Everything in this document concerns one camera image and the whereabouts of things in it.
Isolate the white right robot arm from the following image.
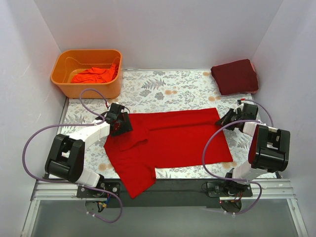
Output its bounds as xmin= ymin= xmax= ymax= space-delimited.
xmin=215 ymin=103 xmax=290 ymax=196

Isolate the orange t shirt in basin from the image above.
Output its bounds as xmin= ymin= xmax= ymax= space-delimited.
xmin=71 ymin=63 xmax=119 ymax=83

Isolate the aluminium frame rail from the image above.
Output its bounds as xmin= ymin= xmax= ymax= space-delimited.
xmin=22 ymin=179 xmax=308 ymax=237

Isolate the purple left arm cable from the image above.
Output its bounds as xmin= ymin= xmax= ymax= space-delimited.
xmin=22 ymin=88 xmax=123 ymax=224

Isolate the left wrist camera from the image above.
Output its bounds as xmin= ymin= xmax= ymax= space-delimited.
xmin=107 ymin=103 xmax=130 ymax=116

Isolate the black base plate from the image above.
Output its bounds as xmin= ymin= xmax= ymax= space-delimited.
xmin=76 ymin=178 xmax=254 ymax=209

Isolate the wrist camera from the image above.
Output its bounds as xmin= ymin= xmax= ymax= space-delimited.
xmin=237 ymin=99 xmax=259 ymax=120
xmin=107 ymin=103 xmax=130 ymax=116

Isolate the folded dark maroon t shirt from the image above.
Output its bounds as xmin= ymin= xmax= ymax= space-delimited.
xmin=211 ymin=59 xmax=259 ymax=96

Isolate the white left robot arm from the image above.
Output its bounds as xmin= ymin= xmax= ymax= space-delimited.
xmin=45 ymin=112 xmax=132 ymax=198

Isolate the folded pink t shirt underneath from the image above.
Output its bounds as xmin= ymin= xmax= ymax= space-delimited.
xmin=251 ymin=63 xmax=256 ymax=73

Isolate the floral patterned table mat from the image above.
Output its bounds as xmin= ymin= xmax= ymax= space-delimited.
xmin=62 ymin=70 xmax=253 ymax=179

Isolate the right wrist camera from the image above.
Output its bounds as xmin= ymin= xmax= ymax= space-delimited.
xmin=237 ymin=99 xmax=259 ymax=120

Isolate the red t shirt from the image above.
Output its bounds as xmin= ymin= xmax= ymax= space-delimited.
xmin=104 ymin=108 xmax=233 ymax=198

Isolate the orange plastic basin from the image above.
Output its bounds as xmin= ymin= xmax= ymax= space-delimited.
xmin=51 ymin=49 xmax=123 ymax=99

